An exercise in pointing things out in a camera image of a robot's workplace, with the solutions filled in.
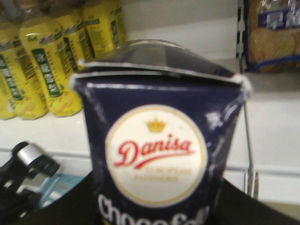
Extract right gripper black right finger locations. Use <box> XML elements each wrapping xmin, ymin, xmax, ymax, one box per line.
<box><xmin>208</xmin><ymin>179</ymin><xmax>300</xmax><ymax>225</ymax></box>

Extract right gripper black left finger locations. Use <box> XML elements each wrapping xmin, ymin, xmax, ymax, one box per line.
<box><xmin>21</xmin><ymin>172</ymin><xmax>98</xmax><ymax>225</ymax></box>

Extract light blue plastic basket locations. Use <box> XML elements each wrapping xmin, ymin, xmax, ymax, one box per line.
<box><xmin>38</xmin><ymin>174</ymin><xmax>84</xmax><ymax>208</ymax></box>

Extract navy Danisa cookie box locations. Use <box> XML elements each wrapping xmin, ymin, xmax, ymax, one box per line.
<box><xmin>69</xmin><ymin>39</ymin><xmax>252</xmax><ymax>225</ymax></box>

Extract white store shelving unit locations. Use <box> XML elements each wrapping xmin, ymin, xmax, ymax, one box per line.
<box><xmin>0</xmin><ymin>0</ymin><xmax>300</xmax><ymax>202</ymax></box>

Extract yellow pear drink bottle left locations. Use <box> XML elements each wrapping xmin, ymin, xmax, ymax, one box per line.
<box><xmin>0</xmin><ymin>22</ymin><xmax>22</xmax><ymax>120</ymax></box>

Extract yellow pear drink bottle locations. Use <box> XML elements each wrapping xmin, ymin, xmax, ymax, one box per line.
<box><xmin>82</xmin><ymin>0</ymin><xmax>128</xmax><ymax>57</ymax></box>
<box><xmin>19</xmin><ymin>16</ymin><xmax>83</xmax><ymax>117</ymax></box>
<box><xmin>50</xmin><ymin>8</ymin><xmax>92</xmax><ymax>116</ymax></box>
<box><xmin>0</xmin><ymin>22</ymin><xmax>22</xmax><ymax>120</ymax></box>

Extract blue bag of crackers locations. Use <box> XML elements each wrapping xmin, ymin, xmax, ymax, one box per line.
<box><xmin>244</xmin><ymin>0</ymin><xmax>300</xmax><ymax>73</ymax></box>

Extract yellow pear drink bottle middle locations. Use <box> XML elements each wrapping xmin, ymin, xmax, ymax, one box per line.
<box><xmin>19</xmin><ymin>16</ymin><xmax>83</xmax><ymax>117</ymax></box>

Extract yellow pear drink bottle right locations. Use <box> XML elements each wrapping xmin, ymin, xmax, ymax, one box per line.
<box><xmin>50</xmin><ymin>8</ymin><xmax>92</xmax><ymax>116</ymax></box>

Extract yellow pear drink bottle rear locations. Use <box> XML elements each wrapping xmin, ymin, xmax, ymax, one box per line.
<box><xmin>82</xmin><ymin>0</ymin><xmax>128</xmax><ymax>57</ymax></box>

